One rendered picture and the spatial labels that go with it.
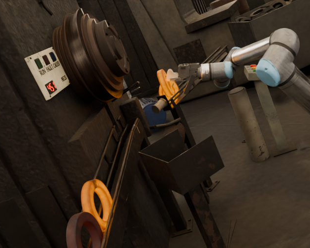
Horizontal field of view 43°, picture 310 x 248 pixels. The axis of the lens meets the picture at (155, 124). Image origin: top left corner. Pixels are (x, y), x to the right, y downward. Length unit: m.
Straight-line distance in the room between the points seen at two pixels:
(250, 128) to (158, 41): 2.30
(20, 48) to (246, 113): 1.55
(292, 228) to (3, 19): 1.59
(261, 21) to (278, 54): 2.23
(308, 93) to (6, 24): 1.24
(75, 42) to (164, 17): 2.91
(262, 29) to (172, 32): 1.17
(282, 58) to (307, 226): 0.84
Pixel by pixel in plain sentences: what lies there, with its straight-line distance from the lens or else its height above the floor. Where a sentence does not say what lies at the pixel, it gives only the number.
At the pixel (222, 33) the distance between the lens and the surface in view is 4.50.
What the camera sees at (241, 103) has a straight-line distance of 2.60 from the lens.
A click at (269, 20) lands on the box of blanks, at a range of 3.94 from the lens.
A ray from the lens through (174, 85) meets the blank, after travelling 2.48.
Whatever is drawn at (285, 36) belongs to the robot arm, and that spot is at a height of 0.90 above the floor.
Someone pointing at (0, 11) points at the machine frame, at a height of 1.43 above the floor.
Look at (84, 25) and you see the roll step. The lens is 1.85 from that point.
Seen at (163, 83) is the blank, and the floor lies 0.84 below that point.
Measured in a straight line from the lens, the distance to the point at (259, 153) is 2.73.
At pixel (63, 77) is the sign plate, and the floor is 1.10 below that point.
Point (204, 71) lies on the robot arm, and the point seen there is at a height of 0.82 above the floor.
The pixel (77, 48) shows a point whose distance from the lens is 1.78.
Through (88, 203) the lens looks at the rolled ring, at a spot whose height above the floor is 0.73.
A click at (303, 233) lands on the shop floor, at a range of 2.03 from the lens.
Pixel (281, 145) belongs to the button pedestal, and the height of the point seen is 0.04.
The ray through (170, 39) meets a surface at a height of 0.80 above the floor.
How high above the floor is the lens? 1.22
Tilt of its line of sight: 16 degrees down
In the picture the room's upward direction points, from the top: 24 degrees counter-clockwise
